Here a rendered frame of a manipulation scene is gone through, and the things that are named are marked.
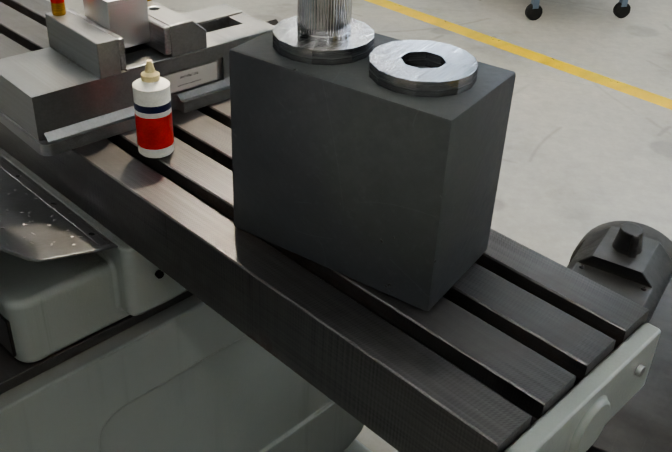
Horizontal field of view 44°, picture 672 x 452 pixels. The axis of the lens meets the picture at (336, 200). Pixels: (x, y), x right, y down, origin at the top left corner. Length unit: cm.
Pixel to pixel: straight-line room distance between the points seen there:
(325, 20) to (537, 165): 226
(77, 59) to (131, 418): 46
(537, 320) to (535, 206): 196
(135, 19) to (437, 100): 47
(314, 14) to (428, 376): 31
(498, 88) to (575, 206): 205
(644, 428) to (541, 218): 151
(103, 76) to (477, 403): 57
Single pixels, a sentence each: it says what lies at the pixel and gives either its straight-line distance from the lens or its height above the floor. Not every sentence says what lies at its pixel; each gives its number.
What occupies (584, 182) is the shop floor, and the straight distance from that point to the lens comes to 289.
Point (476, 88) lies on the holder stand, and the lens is 69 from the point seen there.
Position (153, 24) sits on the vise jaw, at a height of 102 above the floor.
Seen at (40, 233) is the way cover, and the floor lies 86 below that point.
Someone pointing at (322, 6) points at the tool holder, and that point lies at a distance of 72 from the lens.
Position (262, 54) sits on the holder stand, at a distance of 73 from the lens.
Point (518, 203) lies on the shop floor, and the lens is 270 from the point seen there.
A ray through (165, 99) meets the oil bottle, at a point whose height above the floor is 99.
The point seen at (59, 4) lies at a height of 104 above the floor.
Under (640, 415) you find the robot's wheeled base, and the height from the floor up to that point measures 57.
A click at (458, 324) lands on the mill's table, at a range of 73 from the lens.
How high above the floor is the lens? 138
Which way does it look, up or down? 32 degrees down
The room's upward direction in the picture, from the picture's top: 3 degrees clockwise
